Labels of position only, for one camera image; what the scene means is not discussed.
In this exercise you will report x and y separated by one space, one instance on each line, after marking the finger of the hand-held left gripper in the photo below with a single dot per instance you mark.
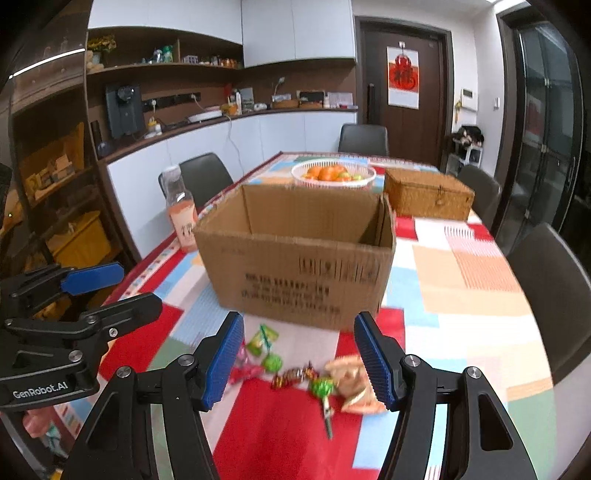
94 278
124 310

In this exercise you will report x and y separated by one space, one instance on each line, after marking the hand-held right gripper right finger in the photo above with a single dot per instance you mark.
375 362

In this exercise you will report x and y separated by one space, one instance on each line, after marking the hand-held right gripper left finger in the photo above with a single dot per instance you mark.
225 362

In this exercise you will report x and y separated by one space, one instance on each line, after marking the pink candy wrapper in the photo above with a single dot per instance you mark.
247 371

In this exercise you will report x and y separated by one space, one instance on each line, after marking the orange snack packet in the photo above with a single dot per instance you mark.
353 378

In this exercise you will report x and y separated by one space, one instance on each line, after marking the green snack packet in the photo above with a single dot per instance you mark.
261 339

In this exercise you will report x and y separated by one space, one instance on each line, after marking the green candy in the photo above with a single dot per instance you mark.
272 362

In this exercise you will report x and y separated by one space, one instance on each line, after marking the green lollipop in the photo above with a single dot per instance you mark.
323 387

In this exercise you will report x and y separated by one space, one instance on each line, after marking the red gold candy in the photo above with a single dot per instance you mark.
288 377

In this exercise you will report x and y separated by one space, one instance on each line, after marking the brown cardboard box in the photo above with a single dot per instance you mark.
277 277

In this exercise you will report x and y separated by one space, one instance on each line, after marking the yellow storage bin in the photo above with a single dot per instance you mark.
81 242

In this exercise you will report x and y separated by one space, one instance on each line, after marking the pink drink bottle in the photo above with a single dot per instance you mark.
184 226

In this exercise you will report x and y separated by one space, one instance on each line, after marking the colourful patchwork tablecloth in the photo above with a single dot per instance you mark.
461 286

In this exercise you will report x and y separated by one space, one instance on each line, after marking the dark grey dining chair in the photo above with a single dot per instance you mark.
362 138
549 295
203 177
480 189

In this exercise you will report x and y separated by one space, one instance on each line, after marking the brown wicker box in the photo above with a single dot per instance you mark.
429 198

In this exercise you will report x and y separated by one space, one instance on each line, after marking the pile of orange fruit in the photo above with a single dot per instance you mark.
330 174

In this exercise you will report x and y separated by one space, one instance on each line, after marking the white plastic fruit basket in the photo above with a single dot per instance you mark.
304 181

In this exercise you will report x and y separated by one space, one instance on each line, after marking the white flat tray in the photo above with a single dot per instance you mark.
205 115

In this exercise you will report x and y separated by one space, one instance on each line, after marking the white shoe rack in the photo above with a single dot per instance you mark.
464 161

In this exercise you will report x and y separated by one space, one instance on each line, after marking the white lower cabinet counter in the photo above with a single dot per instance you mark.
277 134

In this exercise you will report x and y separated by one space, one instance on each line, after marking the yellow flower bunch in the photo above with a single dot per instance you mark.
101 44

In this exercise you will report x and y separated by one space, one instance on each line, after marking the dark bag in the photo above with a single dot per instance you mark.
467 136

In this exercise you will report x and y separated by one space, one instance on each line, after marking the dark brown door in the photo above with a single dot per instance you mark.
371 69

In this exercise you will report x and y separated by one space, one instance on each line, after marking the black framed glass door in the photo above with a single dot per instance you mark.
545 115

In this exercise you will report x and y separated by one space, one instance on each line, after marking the white upper cabinets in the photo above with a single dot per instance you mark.
277 32

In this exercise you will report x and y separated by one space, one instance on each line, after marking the black wall appliance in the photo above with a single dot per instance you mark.
123 113

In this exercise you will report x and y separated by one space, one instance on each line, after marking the white wall intercom panel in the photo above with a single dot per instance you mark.
469 98

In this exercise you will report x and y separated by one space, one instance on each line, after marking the red and white wall calendar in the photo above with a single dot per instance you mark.
403 76

